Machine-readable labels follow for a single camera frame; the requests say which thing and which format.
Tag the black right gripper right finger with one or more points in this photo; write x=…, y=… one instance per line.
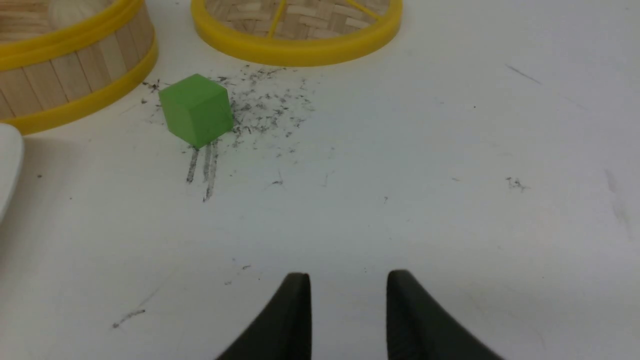
x=418, y=328

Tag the green cube block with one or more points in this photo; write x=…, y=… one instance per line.
x=197, y=110

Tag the white square plate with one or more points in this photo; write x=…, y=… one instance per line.
x=12, y=154

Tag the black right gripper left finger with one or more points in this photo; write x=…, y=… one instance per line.
x=283, y=330

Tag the bamboo steamer basket yellow rim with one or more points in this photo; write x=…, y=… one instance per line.
x=52, y=75

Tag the bamboo steamer lid yellow rim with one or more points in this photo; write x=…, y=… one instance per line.
x=297, y=33

